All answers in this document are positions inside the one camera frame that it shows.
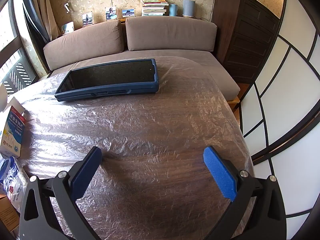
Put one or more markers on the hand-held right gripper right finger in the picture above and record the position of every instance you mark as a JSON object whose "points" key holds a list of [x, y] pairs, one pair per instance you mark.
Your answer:
{"points": [[220, 175]]}

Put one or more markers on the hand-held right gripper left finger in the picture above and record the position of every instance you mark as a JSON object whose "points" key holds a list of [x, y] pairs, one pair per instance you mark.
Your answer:
{"points": [[85, 172]]}

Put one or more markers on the white blue tissue pack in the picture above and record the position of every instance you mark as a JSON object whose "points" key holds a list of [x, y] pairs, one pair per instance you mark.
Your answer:
{"points": [[15, 182]]}

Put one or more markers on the white blue medicine box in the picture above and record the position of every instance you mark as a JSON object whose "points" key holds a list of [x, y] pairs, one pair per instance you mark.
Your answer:
{"points": [[13, 130]]}

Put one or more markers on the brown cardboard box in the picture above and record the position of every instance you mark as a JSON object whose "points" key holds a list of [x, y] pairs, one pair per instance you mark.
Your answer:
{"points": [[6, 212]]}

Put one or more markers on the dark blue cased tablet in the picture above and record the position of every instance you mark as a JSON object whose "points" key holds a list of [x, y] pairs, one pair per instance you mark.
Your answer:
{"points": [[107, 77]]}

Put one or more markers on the black framed sliding door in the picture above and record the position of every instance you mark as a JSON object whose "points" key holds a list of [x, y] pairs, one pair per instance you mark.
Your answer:
{"points": [[287, 80]]}

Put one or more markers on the dark lattice window railing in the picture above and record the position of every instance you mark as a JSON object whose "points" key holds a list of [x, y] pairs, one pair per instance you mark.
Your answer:
{"points": [[17, 71]]}

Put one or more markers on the brown sofa back cushion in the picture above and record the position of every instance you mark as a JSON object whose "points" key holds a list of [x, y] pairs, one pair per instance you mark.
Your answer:
{"points": [[170, 33], [85, 42]]}

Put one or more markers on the dark wooden cabinet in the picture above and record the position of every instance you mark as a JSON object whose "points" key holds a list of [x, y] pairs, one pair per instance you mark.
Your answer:
{"points": [[250, 35]]}

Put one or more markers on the dark blue curtain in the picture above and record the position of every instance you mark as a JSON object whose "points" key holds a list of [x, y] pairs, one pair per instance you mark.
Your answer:
{"points": [[32, 22]]}

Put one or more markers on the grey cylinder speaker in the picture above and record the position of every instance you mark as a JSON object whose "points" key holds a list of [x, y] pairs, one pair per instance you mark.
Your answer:
{"points": [[188, 8]]}

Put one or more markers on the teal cylinder cup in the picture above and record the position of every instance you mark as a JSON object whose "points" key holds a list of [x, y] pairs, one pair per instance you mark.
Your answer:
{"points": [[173, 10]]}

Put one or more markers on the beige curtain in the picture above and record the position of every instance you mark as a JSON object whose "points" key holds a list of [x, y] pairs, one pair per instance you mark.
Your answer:
{"points": [[43, 5]]}

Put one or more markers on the stack of books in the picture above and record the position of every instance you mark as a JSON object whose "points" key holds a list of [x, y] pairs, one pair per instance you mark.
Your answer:
{"points": [[153, 7]]}

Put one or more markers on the clear photo frame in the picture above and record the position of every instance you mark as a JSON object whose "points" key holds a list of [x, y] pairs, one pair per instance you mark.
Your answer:
{"points": [[111, 13], [128, 12], [87, 18], [67, 28]]}

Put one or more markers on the white wall hook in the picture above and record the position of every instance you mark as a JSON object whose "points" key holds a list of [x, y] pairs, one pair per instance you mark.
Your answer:
{"points": [[67, 7]]}

